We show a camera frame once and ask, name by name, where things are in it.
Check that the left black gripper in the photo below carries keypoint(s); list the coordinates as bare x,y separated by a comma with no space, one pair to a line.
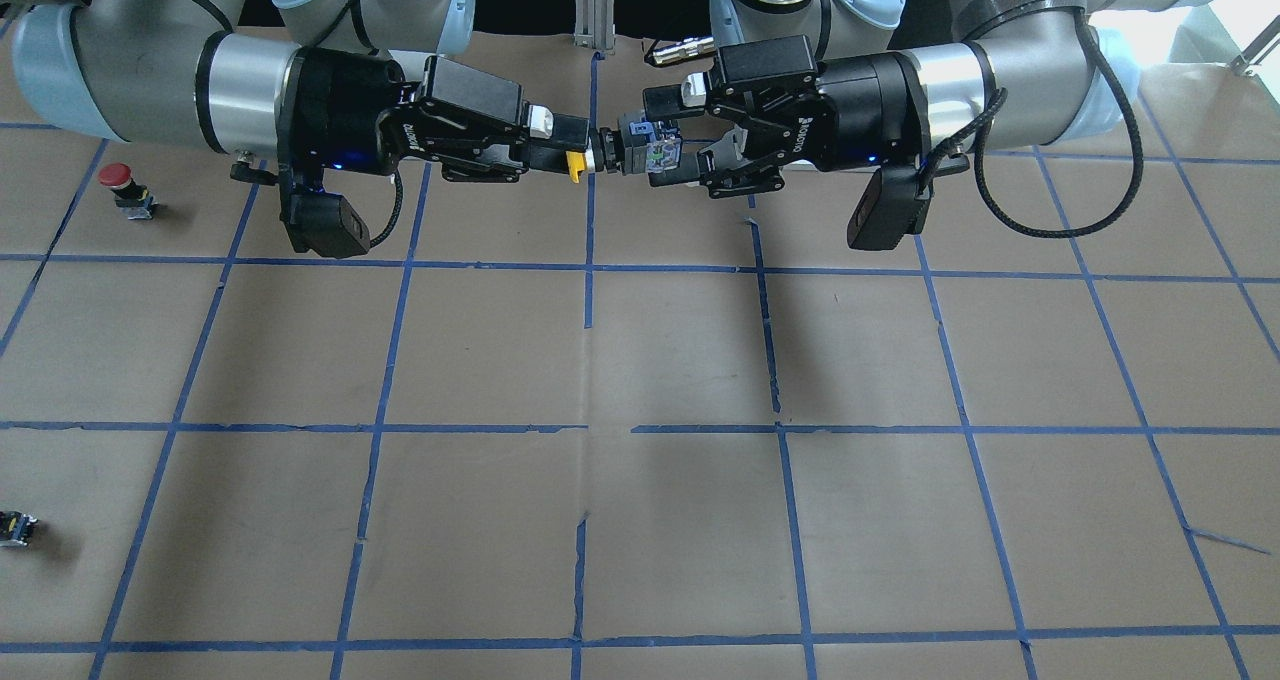
862,105

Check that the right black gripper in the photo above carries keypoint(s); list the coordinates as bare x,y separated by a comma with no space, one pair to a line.
350,105

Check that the yellow push button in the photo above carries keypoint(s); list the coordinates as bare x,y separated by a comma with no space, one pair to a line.
639,146

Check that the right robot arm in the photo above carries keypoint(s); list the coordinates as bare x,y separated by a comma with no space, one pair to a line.
211,73

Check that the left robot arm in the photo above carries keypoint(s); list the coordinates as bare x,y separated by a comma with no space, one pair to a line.
1015,72

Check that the red push button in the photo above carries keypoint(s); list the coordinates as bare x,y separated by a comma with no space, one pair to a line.
133,199

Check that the small black contact block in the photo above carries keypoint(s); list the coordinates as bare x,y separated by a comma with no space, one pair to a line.
17,529

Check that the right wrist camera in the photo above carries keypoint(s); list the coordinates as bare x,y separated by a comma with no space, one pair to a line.
322,223

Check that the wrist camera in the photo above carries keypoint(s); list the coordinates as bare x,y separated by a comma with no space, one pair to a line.
322,223
893,205

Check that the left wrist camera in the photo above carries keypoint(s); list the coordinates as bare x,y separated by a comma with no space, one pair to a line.
893,205

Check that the aluminium frame post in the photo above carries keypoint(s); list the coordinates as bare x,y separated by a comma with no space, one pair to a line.
594,25

